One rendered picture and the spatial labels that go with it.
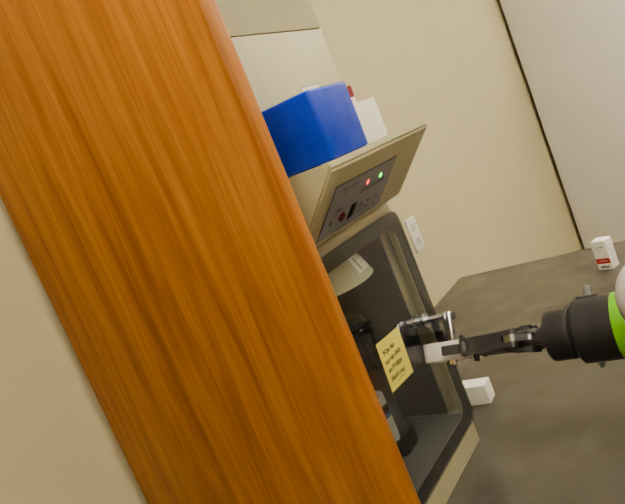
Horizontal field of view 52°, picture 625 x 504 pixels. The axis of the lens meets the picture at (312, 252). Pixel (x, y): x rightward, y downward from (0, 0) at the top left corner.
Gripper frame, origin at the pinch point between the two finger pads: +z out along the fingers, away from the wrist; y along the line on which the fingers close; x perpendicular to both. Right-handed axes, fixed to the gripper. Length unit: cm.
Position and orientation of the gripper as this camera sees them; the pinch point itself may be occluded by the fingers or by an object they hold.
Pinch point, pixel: (448, 351)
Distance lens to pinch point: 106.6
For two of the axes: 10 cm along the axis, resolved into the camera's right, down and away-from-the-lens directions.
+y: -6.2, -1.5, -7.7
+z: -7.8, 2.3, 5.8
